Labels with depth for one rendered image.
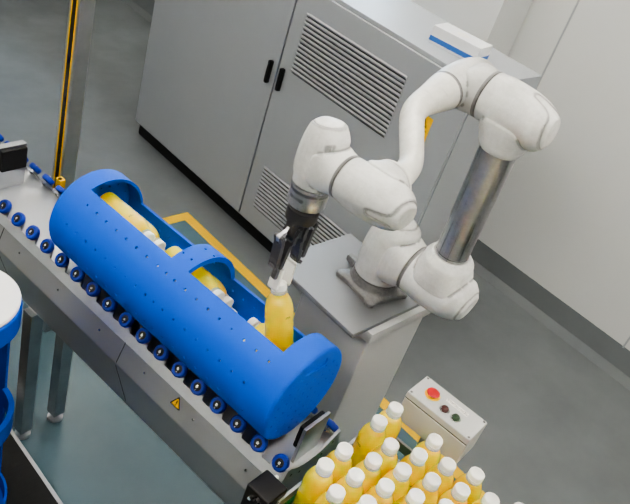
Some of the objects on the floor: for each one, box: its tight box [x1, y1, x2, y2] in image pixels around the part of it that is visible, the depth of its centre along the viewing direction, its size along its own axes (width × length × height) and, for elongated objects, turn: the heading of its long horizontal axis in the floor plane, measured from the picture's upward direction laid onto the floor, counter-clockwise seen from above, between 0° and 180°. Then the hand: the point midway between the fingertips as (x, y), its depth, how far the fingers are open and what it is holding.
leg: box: [14, 307, 43, 440], centre depth 265 cm, size 6×6×63 cm
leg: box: [47, 334, 73, 423], centre depth 275 cm, size 6×6×63 cm
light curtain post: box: [42, 0, 96, 332], centre depth 282 cm, size 6×6×170 cm
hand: (282, 274), depth 179 cm, fingers closed on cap, 4 cm apart
